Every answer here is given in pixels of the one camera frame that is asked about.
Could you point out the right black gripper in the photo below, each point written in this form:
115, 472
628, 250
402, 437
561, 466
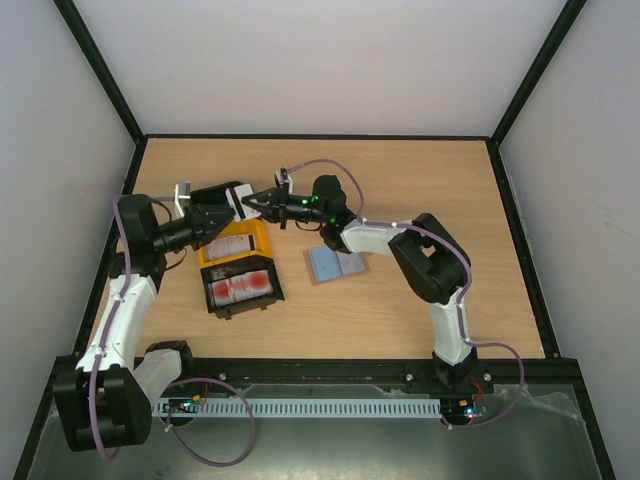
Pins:
282, 208

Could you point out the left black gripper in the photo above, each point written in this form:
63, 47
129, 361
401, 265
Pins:
203, 228

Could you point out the brown leather card holder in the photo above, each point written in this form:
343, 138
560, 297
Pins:
323, 267

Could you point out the white credit card black stripe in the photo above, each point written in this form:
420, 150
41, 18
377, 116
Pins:
351, 264

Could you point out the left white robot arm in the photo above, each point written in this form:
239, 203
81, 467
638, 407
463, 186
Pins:
105, 402

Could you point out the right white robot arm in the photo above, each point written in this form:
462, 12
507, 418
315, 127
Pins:
436, 269

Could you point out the black bin with teal cards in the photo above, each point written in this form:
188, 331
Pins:
214, 195

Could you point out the white card stack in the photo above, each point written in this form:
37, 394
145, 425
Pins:
224, 247

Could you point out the yellow bin with white cards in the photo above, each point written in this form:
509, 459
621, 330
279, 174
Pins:
255, 227

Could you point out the black bin with red cards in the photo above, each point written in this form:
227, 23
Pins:
238, 267

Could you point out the red card stack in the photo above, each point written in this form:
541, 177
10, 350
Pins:
239, 288

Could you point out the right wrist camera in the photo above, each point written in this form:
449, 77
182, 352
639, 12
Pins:
283, 180

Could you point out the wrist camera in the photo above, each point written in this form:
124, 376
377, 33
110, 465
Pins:
182, 198
283, 180

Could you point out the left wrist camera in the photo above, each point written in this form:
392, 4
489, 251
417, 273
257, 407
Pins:
182, 198

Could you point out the light blue slotted cable duct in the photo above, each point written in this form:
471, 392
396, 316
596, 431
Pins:
401, 408

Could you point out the black aluminium frame rail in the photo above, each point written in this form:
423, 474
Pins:
411, 376

